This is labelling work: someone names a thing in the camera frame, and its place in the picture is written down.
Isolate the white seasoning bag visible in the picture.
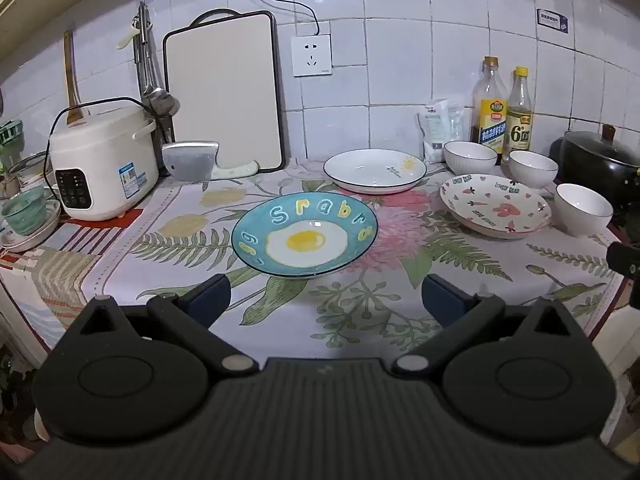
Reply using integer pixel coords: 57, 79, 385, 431
417, 98, 467, 164

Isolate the steel cleaver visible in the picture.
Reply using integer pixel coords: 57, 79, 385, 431
161, 140, 261, 182

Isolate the wooden spatula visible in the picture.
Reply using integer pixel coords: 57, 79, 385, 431
63, 31, 87, 126

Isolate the yellow label oil bottle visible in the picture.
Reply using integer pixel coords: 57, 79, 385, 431
470, 56, 509, 154

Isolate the metal ladle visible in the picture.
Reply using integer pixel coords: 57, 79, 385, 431
137, 2, 170, 100

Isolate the black cooking pot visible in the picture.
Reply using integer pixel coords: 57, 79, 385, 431
549, 130, 640, 212

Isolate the wall sticker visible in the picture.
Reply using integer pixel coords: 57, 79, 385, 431
537, 7, 571, 35

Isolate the yellow cap vinegar bottle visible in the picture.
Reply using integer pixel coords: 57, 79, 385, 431
501, 66, 532, 166

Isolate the white sun print plate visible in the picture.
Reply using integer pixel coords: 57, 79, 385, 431
323, 149, 428, 195

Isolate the pink flower print plate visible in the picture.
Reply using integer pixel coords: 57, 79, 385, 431
439, 173, 553, 239

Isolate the white rice cooker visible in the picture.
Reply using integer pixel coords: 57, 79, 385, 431
48, 105, 160, 222

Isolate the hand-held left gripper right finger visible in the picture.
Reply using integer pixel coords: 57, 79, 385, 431
392, 274, 589, 377

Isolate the black rice cooker cable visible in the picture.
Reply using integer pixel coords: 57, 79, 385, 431
44, 97, 162, 192

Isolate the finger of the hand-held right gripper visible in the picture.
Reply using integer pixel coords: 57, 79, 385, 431
607, 242, 640, 312

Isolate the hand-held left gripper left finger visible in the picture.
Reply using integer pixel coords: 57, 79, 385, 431
66, 274, 258, 377

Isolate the blue fried egg plate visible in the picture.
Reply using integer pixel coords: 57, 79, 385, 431
231, 191, 378, 278

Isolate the dark slotted spoon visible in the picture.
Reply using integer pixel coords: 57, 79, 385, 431
149, 91, 181, 147

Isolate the black pot lid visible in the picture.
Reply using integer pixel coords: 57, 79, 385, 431
562, 124, 640, 167

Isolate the floral tablecloth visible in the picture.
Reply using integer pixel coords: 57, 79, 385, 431
0, 157, 627, 357

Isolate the white ribbed bowl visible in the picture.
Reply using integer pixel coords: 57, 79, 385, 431
443, 140, 499, 177
554, 183, 614, 238
508, 150, 559, 191

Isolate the small white dish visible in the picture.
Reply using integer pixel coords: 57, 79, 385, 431
0, 199, 63, 254

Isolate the beige cutting board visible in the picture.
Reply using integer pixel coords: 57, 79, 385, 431
162, 8, 287, 174

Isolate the green cup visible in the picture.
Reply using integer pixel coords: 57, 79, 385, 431
2, 186, 49, 237

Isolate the white handled utensil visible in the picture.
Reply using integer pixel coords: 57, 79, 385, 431
116, 16, 144, 51

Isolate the striped cloth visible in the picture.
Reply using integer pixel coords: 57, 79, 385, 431
0, 209, 147, 347

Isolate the mesh strainer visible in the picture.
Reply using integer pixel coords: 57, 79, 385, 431
9, 152, 53, 196

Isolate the white wall socket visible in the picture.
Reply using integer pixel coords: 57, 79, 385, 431
291, 33, 333, 78

